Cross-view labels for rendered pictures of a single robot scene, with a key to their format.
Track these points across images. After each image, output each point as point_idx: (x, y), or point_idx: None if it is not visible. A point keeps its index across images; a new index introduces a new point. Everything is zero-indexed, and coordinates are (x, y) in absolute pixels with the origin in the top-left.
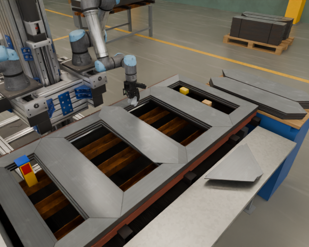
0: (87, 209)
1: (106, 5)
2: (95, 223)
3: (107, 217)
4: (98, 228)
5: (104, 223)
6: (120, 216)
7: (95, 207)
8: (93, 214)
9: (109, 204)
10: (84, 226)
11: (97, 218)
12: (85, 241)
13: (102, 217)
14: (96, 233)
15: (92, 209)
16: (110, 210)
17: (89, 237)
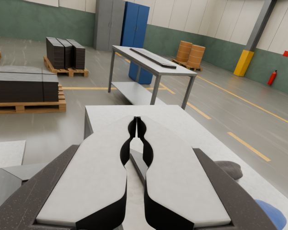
0: (16, 189)
1: None
2: (22, 172)
3: (8, 172)
4: (24, 168)
5: (16, 169)
6: None
7: (6, 187)
8: (16, 180)
9: None
10: (33, 175)
11: (16, 176)
12: (41, 164)
13: (12, 175)
14: (29, 165)
15: (12, 185)
16: None
17: (37, 165)
